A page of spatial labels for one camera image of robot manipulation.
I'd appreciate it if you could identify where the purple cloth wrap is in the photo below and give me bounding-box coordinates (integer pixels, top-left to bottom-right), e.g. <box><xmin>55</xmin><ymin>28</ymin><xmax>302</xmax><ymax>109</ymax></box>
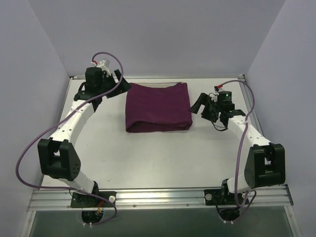
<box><xmin>125</xmin><ymin>82</ymin><xmax>193</xmax><ymax>133</ymax></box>

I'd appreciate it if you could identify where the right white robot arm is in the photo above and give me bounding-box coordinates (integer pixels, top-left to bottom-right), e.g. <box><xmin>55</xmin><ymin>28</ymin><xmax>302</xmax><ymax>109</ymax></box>
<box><xmin>190</xmin><ymin>91</ymin><xmax>286</xmax><ymax>204</ymax></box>

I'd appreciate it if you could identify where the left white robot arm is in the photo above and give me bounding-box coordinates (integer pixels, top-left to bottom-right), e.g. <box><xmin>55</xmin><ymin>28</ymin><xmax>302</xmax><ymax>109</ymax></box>
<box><xmin>38</xmin><ymin>67</ymin><xmax>131</xmax><ymax>207</ymax></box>

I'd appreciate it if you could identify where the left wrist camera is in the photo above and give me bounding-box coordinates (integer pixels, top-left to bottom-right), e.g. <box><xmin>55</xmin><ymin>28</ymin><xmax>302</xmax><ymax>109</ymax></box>
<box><xmin>94</xmin><ymin>58</ymin><xmax>110</xmax><ymax>71</ymax></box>

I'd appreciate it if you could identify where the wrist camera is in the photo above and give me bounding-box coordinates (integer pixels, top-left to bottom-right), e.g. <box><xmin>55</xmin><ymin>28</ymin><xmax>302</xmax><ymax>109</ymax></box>
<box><xmin>94</xmin><ymin>58</ymin><xmax>110</xmax><ymax>71</ymax></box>
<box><xmin>214</xmin><ymin>84</ymin><xmax>226</xmax><ymax>95</ymax></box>

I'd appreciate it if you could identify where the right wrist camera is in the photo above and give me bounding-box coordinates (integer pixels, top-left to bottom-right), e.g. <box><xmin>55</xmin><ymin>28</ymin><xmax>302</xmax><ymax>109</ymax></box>
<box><xmin>214</xmin><ymin>84</ymin><xmax>226</xmax><ymax>95</ymax></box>

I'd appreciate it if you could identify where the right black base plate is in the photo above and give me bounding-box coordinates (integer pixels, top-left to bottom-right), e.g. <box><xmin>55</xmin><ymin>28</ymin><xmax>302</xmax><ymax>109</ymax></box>
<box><xmin>203</xmin><ymin>189</ymin><xmax>236</xmax><ymax>206</ymax></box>

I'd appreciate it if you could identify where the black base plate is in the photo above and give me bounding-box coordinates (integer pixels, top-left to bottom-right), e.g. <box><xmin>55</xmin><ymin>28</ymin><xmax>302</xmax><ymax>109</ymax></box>
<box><xmin>70</xmin><ymin>191</ymin><xmax>117</xmax><ymax>208</ymax></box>
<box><xmin>203</xmin><ymin>189</ymin><xmax>236</xmax><ymax>206</ymax></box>

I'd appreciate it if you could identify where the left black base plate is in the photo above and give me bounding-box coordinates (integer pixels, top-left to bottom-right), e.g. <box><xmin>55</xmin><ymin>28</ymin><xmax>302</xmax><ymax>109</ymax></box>
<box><xmin>70</xmin><ymin>191</ymin><xmax>117</xmax><ymax>208</ymax></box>

